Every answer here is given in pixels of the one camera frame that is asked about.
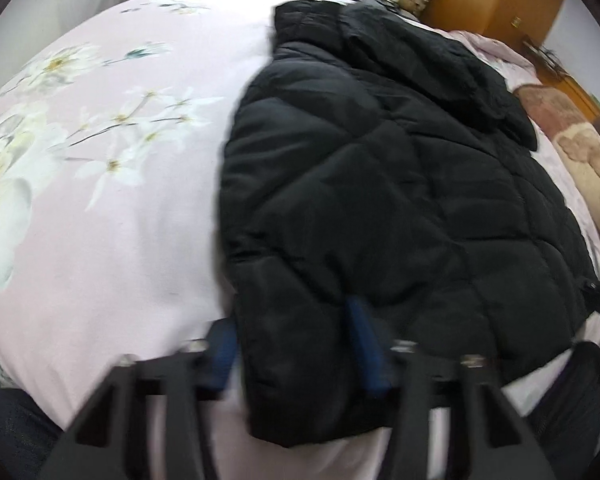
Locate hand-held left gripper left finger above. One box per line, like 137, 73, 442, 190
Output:
40, 317, 238, 480

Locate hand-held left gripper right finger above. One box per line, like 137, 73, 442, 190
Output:
346, 296, 547, 480

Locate black puffer jacket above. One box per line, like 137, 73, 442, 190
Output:
215, 0, 599, 449

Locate person's dark pants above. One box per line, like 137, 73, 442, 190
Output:
0, 341, 600, 480

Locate bear print blanket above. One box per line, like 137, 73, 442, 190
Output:
511, 82, 600, 242

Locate bed with floral sheet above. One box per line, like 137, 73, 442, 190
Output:
0, 0, 600, 480

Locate wooden headboard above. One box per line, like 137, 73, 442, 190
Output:
522, 35, 600, 132

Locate pink quilt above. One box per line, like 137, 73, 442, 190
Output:
449, 29, 537, 82

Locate wooden wardrobe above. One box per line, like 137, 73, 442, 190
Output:
422, 0, 569, 62

